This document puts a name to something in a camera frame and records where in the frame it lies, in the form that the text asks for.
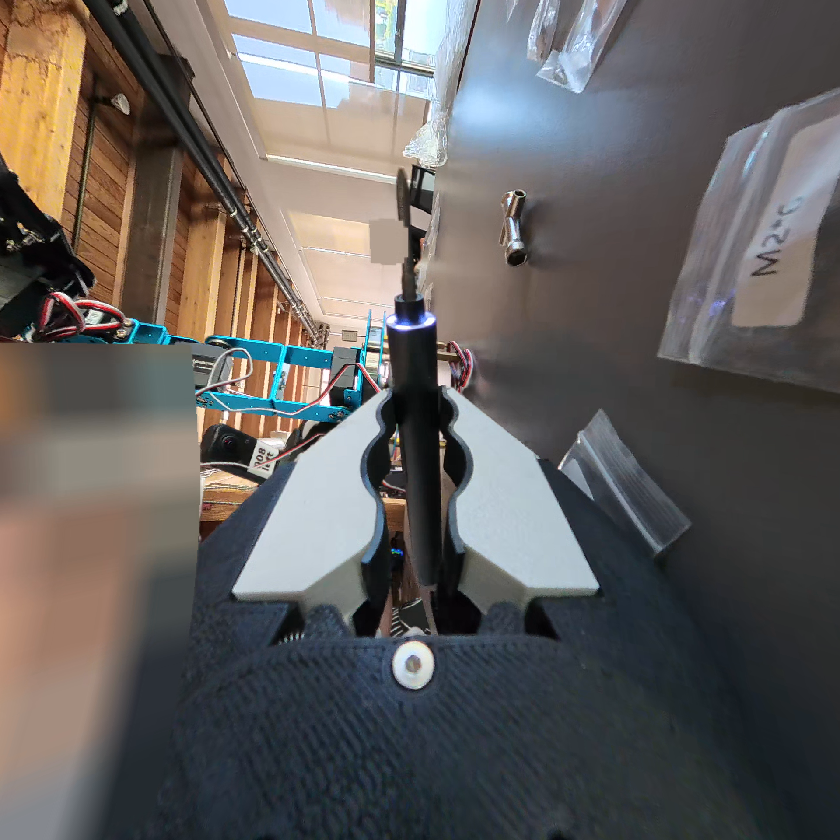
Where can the clear bag with metal parts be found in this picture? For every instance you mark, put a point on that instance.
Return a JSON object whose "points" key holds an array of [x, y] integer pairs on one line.
{"points": [[581, 46]]}

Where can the large window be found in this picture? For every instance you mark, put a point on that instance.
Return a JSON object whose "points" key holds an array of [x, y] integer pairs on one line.
{"points": [[295, 65]]}

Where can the small empty zip bag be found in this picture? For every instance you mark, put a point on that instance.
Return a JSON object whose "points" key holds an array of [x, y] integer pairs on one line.
{"points": [[623, 479]]}

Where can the metal cross socket wrench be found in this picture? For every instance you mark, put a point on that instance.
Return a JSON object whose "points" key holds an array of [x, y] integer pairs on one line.
{"points": [[516, 226]]}

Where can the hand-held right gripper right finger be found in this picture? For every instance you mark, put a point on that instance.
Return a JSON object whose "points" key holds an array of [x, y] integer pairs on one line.
{"points": [[515, 518]]}

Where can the black ceiling pipe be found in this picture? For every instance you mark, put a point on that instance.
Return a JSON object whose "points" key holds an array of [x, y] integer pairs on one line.
{"points": [[172, 105]]}

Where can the blue toy robot arm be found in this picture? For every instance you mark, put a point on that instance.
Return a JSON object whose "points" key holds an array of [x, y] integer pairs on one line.
{"points": [[262, 351]]}

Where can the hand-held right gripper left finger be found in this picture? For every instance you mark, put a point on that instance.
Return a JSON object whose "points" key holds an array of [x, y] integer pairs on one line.
{"points": [[308, 518]]}

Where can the large labelled zip bag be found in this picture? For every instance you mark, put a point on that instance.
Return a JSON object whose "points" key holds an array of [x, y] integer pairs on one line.
{"points": [[741, 262]]}

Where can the crumpled clear plastic wrap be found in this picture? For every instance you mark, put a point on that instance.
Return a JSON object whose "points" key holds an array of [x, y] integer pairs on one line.
{"points": [[428, 139]]}

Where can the black electric screwdriver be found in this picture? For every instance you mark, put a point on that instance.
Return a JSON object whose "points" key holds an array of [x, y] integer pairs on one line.
{"points": [[417, 426]]}

